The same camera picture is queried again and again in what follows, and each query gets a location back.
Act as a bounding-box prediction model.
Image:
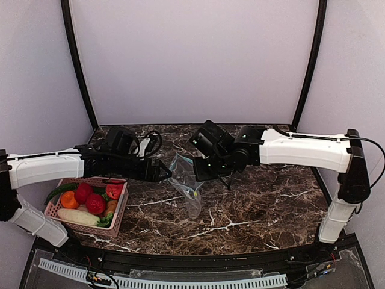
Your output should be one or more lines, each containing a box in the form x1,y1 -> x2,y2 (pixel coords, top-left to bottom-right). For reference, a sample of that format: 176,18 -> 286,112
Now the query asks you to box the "clear zip bag blue zipper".
168,153 -> 203,220

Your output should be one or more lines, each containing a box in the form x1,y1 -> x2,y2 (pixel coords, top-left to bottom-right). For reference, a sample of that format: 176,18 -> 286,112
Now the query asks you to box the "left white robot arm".
1,126 -> 172,247

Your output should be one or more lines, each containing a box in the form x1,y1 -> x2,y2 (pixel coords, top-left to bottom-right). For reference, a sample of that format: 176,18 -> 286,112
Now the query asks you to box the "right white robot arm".
189,120 -> 371,244

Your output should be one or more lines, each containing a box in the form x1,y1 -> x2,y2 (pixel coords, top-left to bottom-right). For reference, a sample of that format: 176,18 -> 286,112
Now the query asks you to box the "red toy tomato right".
105,184 -> 123,200

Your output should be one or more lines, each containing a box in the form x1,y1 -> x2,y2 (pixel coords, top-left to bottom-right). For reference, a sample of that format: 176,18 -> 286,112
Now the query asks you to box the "brown toy potato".
103,200 -> 118,216

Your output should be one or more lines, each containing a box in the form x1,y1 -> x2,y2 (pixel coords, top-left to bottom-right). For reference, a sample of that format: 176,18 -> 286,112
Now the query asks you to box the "pink perforated plastic basket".
44,177 -> 128,238

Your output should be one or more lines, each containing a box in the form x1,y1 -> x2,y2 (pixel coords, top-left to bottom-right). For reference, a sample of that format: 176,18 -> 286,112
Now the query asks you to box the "red toy fruit front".
85,193 -> 106,215

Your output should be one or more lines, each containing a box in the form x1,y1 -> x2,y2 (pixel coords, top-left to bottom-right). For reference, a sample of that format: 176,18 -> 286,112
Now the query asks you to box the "red toy fruit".
85,193 -> 106,215
74,183 -> 93,205

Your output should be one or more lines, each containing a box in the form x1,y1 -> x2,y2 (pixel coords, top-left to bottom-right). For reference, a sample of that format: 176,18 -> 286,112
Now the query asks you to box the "green toy leafy vegetable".
97,213 -> 114,228

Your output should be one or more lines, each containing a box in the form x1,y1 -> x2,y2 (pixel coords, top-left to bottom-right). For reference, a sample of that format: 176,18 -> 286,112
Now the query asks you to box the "red toy fruit left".
74,183 -> 93,205

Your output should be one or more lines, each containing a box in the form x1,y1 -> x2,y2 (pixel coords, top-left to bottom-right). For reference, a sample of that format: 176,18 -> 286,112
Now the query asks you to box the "green toy chili pepper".
44,183 -> 78,205

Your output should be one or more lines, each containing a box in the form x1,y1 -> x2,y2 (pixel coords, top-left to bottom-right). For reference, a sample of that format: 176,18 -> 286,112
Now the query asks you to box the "white toy radish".
57,208 -> 100,226

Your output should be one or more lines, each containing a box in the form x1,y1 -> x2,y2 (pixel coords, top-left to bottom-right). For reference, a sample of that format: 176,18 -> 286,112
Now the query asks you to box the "orange toy fruit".
60,191 -> 80,209

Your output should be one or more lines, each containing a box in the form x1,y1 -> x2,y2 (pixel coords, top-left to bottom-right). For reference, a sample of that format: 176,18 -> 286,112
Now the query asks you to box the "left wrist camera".
133,130 -> 162,158

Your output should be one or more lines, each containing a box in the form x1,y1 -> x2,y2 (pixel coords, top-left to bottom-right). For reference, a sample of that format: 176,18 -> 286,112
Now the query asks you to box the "white slotted cable duct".
38,258 -> 288,288

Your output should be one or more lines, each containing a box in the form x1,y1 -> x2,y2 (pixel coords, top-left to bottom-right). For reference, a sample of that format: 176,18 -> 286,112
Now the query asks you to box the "black front rail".
54,234 -> 368,276

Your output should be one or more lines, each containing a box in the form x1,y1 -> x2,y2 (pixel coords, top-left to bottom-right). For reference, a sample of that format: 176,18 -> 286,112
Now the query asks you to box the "left black frame post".
60,0 -> 99,131

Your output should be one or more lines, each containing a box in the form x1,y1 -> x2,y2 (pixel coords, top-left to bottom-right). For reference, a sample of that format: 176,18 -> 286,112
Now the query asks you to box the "black frame post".
290,0 -> 328,131
60,0 -> 99,131

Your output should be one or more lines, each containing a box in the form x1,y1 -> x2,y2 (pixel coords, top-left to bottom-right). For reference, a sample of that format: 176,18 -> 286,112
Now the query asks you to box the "right black frame post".
290,0 -> 328,131

